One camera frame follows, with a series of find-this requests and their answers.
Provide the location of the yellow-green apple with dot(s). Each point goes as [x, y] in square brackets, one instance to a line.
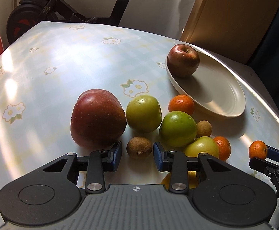
[202, 144]

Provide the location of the green apple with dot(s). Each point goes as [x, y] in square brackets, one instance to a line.
[177, 129]
[143, 114]

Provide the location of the floral plastic tablecloth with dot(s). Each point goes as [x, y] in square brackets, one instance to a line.
[44, 72]

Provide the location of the small red apple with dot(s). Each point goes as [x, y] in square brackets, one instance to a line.
[182, 60]

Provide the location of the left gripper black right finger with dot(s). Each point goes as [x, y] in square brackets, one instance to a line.
[177, 164]

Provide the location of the orange mandarin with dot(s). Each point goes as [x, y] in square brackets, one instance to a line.
[224, 147]
[181, 103]
[258, 149]

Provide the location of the brown kiwi small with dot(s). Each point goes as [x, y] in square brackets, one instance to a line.
[204, 128]

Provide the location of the yellow lemon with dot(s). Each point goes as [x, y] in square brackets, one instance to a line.
[192, 180]

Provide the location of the white ceramic plate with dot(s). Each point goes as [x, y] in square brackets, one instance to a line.
[212, 87]

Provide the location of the large dark red apple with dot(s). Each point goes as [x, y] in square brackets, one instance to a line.
[98, 119]

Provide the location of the black exercise bike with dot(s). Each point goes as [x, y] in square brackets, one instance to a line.
[31, 12]

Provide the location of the brown kiwi front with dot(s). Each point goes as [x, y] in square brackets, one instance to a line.
[139, 147]

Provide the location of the wooden headboard panel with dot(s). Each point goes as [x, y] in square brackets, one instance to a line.
[231, 28]

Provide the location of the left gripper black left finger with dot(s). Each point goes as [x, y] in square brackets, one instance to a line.
[96, 164]

